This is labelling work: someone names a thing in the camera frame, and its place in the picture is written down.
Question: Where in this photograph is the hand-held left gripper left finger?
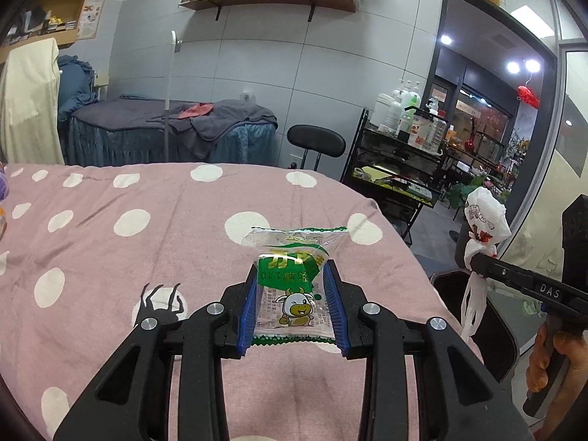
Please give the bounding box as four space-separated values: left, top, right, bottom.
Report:
53 264 258 441

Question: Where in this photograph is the blue cloth pile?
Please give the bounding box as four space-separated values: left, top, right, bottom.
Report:
57 54 101 120

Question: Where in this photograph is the person's right hand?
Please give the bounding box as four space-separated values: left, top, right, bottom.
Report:
526 320 588 441

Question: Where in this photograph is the clear green snack wrapper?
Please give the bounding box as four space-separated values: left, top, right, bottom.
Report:
240 226 348 345

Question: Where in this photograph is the clear plastic bottle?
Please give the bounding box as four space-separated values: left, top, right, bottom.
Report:
425 117 448 152

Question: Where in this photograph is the black trolley cart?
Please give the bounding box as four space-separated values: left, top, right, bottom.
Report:
340 108 460 244

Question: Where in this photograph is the grey towel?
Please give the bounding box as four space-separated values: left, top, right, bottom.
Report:
151 100 279 159

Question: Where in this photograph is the cream cloth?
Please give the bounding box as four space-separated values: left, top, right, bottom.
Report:
0 37 65 166

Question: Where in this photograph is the wooden wall cabinet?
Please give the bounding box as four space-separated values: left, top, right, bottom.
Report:
0 0 102 62

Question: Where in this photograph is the white floor lamp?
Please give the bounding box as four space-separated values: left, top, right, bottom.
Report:
163 30 182 164

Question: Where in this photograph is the green potted plant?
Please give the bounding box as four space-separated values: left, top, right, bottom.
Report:
442 179 488 212

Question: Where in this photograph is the white plastic bag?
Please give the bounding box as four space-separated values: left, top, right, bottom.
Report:
457 187 512 343

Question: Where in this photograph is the green label pump bottle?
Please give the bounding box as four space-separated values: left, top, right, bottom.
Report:
399 82 422 136

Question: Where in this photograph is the red cloth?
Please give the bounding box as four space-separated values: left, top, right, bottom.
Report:
178 102 214 120

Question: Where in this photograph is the massage bed blue skirt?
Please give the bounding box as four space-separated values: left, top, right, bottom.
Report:
68 94 280 168

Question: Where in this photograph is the black stool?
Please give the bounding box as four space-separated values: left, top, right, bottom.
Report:
287 125 346 172

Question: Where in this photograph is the pink polka dot blanket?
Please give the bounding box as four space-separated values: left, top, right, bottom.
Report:
0 162 485 441

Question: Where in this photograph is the red hanging ornament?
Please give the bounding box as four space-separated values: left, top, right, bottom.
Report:
517 83 540 108

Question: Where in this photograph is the white jar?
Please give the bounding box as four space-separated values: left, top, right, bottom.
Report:
370 93 400 134

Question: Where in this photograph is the black trash bin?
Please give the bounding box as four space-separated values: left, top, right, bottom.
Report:
430 270 520 384

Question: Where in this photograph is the wall poster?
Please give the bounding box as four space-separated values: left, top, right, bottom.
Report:
77 0 107 40

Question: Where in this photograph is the printed cup black lid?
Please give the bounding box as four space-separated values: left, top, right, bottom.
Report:
409 109 435 148

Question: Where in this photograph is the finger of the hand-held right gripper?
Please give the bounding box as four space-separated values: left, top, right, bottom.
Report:
469 250 538 291

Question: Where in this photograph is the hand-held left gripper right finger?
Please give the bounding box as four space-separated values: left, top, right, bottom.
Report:
324 261 536 441

